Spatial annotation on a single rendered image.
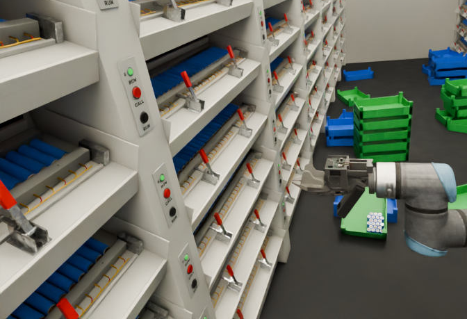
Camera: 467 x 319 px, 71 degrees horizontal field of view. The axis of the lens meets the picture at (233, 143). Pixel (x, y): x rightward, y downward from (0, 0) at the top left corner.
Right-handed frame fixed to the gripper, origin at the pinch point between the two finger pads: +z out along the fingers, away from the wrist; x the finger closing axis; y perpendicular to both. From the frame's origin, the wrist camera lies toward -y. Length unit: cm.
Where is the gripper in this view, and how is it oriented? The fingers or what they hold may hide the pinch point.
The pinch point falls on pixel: (297, 183)
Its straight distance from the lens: 93.6
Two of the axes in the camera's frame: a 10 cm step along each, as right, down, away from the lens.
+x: -3.6, 4.6, -8.1
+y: -1.9, -8.9, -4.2
